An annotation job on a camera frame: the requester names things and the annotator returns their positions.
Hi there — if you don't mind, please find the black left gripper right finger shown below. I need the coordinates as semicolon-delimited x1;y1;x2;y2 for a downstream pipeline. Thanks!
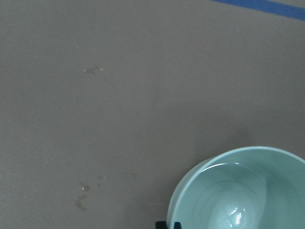
174;222;182;229

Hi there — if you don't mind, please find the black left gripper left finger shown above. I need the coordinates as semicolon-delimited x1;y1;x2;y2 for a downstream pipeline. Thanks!
155;221;167;229

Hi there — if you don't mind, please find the light green ceramic bowl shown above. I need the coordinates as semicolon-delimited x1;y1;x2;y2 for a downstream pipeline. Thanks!
166;146;305;229

